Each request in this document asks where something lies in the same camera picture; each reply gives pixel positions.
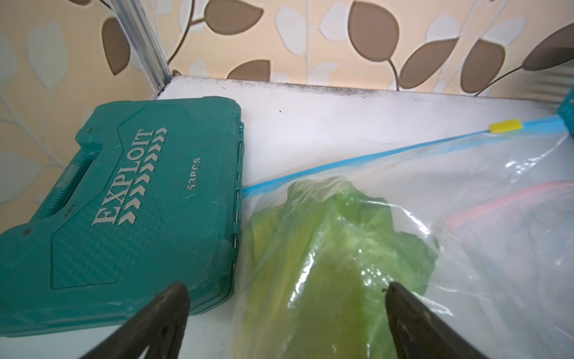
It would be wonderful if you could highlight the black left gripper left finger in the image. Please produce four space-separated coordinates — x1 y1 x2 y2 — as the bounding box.
83 282 190 358

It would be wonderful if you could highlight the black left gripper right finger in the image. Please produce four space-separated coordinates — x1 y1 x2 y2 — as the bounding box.
385 282 486 359

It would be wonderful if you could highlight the clear blue-zip zipper bag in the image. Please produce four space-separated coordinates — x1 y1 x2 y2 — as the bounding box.
232 118 573 358

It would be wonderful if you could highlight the clear pink-zip dotted bag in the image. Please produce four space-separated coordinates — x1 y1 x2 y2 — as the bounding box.
445 181 573 317

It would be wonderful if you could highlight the green plastic tool case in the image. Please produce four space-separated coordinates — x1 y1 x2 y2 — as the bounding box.
1 97 245 337

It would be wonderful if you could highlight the teal plastic basket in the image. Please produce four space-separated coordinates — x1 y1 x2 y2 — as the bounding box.
558 88 574 136

